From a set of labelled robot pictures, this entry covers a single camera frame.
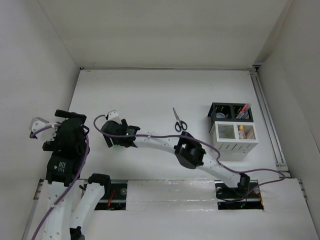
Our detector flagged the black handled scissors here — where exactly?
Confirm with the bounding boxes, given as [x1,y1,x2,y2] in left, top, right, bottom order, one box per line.
[172,107,188,132]

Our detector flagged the paper clip jar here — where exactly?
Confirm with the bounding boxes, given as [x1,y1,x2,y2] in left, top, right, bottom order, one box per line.
[215,112,228,119]

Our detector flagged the orange pen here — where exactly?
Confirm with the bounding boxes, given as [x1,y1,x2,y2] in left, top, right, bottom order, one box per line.
[239,102,252,119]

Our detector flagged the red pen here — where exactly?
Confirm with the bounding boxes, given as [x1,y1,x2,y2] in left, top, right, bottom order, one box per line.
[237,104,250,119]

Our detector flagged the blue pen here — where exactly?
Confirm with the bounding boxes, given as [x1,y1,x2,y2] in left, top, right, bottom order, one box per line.
[236,106,247,119]

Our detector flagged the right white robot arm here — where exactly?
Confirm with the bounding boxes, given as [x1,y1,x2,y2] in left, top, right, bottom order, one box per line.
[99,119,250,200]

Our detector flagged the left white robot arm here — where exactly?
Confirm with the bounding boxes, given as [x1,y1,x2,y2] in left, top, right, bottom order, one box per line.
[30,109,112,240]

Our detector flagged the black organizer box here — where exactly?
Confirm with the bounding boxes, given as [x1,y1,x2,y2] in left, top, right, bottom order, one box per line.
[207,102,254,124]

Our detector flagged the white organizer box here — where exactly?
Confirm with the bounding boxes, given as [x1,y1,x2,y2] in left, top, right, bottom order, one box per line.
[209,121,259,154]

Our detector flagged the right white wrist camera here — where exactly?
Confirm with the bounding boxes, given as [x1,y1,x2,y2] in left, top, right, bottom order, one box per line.
[105,110,121,124]

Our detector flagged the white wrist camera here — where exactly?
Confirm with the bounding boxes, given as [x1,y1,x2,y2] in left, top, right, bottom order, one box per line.
[29,117,58,142]
[105,110,121,124]

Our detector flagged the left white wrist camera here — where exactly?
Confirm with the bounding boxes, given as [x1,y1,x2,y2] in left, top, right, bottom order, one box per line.
[29,117,58,142]

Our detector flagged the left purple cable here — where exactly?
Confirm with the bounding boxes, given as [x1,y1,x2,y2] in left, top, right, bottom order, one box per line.
[29,122,90,240]

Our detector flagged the purple cable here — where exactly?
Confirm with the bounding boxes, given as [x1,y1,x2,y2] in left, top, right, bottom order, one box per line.
[29,122,90,240]
[93,114,286,198]

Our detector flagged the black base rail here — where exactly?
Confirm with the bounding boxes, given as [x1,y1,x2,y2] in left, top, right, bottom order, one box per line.
[95,179,264,211]

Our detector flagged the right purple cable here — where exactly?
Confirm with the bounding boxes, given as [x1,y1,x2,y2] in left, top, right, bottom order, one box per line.
[93,114,286,198]

